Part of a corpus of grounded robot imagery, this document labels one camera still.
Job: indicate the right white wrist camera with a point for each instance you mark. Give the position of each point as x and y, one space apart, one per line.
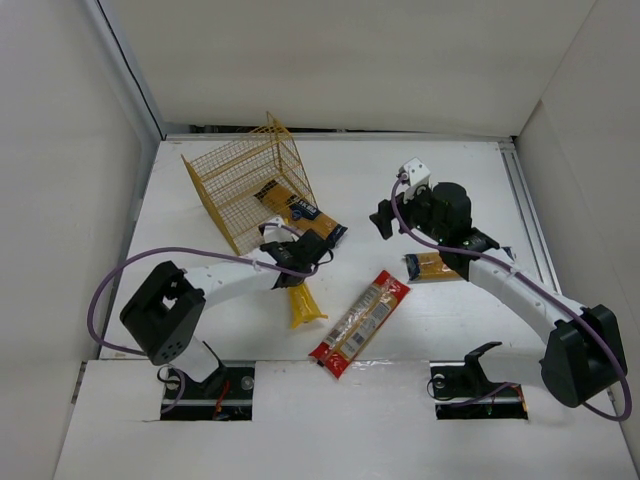
415 175

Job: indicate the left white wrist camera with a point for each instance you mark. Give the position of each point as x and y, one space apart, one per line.
276 222

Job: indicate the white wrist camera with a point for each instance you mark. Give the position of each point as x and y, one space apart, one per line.
276 222
415 175

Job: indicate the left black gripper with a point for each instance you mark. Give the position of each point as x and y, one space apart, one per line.
304 245

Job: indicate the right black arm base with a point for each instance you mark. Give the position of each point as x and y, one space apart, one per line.
460 393

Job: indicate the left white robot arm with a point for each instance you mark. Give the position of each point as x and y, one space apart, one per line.
163 313

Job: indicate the blue patterned spaghetti bag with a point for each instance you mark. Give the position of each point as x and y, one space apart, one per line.
436 266

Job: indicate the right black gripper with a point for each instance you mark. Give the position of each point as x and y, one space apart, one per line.
398 213

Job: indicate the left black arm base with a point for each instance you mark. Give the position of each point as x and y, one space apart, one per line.
231 398

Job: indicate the aluminium rail right side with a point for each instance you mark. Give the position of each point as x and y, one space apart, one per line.
543 264

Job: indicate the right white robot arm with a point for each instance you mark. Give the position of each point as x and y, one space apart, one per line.
583 354

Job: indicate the yellow spaghetti bag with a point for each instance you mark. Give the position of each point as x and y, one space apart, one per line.
303 306

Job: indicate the yellow wire mesh shelf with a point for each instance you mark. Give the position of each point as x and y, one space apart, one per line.
229 178

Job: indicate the red white spaghetti bag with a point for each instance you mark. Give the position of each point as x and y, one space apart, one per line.
358 326

